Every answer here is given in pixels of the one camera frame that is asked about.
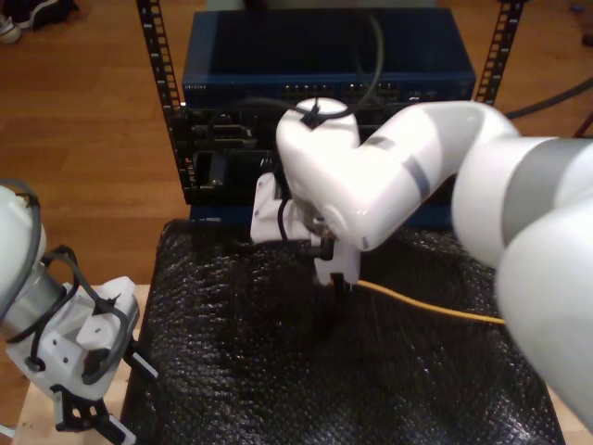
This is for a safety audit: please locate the yellow network cable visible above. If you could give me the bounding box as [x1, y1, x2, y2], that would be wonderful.
[351, 279, 506, 325]

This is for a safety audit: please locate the black bubble wrap mat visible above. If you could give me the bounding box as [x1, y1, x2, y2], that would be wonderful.
[118, 220, 564, 445]

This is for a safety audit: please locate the black rack shelf tray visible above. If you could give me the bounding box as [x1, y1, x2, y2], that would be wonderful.
[183, 147, 460, 206]

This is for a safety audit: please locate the black rack server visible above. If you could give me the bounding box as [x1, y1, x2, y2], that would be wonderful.
[169, 106, 404, 152]

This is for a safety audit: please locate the white sneaker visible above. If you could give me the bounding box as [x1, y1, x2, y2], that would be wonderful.
[0, 13, 22, 45]

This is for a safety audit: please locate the dark shoe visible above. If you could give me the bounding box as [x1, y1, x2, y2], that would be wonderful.
[11, 0, 78, 30]

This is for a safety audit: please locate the black camera cable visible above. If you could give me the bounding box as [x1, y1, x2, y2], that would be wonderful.
[4, 178, 135, 386]
[208, 12, 385, 261]

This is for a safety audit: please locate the blue rack base plate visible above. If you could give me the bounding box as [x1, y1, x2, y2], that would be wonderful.
[188, 202, 460, 231]

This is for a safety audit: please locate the blue network switch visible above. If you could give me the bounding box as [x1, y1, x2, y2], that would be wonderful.
[181, 9, 478, 110]

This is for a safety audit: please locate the black perforated rack post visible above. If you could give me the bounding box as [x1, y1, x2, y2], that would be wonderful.
[472, 0, 527, 106]
[135, 0, 196, 205]

